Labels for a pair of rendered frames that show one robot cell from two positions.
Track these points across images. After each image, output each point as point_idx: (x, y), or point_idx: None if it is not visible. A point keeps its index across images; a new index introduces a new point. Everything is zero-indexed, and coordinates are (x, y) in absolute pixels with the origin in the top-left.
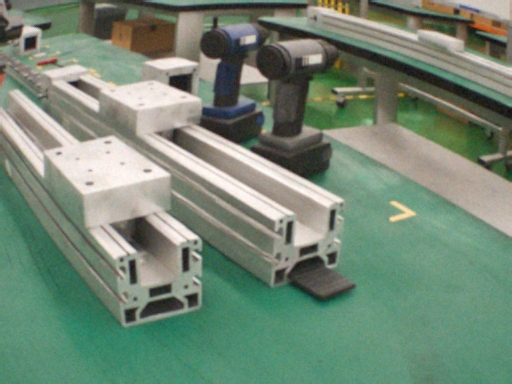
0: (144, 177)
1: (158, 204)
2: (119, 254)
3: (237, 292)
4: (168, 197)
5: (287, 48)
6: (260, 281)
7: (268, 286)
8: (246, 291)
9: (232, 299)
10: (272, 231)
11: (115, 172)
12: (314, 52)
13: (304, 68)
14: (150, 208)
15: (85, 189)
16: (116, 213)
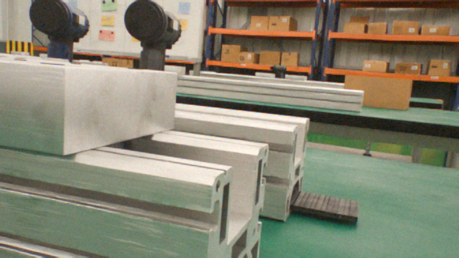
0: (147, 70)
1: (164, 117)
2: (212, 174)
3: (261, 235)
4: (173, 108)
5: (159, 5)
6: (263, 219)
7: (278, 222)
8: (268, 232)
9: (270, 245)
10: (273, 151)
11: (82, 65)
12: (173, 18)
13: (171, 31)
14: (157, 123)
15: (59, 65)
16: (118, 125)
